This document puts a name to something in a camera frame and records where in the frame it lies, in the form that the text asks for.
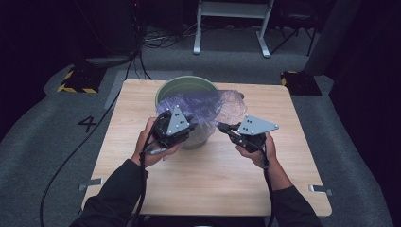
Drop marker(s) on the white metal stand frame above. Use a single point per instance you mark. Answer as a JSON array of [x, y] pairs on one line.
[[233, 9]]

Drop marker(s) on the black tripod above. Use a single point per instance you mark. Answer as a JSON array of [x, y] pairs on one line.
[[294, 31]]

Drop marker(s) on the metal table bracket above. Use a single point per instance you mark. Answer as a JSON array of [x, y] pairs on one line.
[[320, 189], [91, 183]]

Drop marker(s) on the grey column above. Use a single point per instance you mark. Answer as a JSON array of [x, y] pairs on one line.
[[331, 38]]

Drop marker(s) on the person's left hand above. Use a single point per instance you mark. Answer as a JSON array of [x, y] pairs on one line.
[[154, 156]]

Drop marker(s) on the person's right hand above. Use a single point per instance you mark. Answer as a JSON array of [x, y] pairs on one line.
[[257, 157]]

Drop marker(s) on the purple transparent plastic bag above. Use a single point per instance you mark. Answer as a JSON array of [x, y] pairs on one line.
[[205, 104]]

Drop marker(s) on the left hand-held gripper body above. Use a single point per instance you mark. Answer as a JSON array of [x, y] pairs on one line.
[[176, 123]]

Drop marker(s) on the black yellow striped base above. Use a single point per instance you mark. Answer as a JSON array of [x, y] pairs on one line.
[[301, 83], [82, 78]]

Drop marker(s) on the green plastic bin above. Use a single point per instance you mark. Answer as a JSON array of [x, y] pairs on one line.
[[189, 85]]

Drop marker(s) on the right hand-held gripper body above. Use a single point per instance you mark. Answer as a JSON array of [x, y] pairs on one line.
[[255, 126]]

